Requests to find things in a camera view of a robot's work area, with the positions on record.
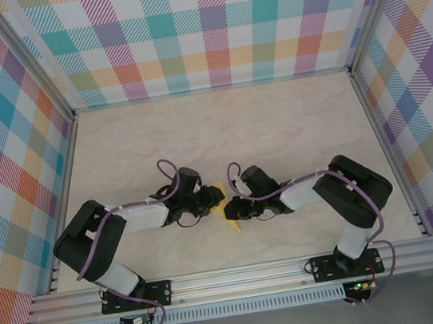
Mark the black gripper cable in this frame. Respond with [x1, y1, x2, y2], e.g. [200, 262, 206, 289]
[253, 208, 287, 223]
[175, 210, 207, 230]

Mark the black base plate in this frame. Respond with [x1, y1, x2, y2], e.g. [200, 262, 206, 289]
[98, 279, 176, 316]
[309, 246, 386, 285]

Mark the aluminium frame post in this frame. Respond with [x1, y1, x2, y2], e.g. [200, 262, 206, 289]
[0, 0, 76, 128]
[338, 0, 421, 76]

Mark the aluminium side rail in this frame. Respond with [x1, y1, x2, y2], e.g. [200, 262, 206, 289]
[348, 62, 429, 244]
[22, 109, 102, 295]

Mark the slotted grey cable duct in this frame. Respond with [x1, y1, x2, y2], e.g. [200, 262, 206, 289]
[53, 283, 348, 324]

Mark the yellow paper sheet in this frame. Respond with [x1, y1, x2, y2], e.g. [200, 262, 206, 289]
[208, 179, 243, 236]

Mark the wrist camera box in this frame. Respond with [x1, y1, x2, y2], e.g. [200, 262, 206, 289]
[173, 164, 205, 196]
[236, 161, 280, 198]

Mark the small green circuit board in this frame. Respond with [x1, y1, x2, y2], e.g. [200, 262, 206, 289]
[119, 313, 156, 324]

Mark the small circuit board with LED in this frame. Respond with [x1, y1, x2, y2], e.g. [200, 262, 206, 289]
[348, 278, 379, 294]

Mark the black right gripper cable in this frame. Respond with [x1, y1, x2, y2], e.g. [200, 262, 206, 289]
[253, 208, 287, 223]

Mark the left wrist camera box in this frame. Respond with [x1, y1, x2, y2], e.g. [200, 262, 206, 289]
[173, 164, 205, 196]

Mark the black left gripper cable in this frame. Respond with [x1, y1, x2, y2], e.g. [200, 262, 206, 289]
[175, 210, 207, 230]

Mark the wide aluminium frame rail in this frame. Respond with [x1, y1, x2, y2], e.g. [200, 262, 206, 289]
[21, 235, 433, 324]

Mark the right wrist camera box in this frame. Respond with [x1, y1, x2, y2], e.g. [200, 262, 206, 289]
[236, 161, 280, 198]

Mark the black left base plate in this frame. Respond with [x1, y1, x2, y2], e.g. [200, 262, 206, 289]
[98, 279, 176, 316]

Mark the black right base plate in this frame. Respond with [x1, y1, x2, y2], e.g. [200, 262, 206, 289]
[309, 246, 386, 285]

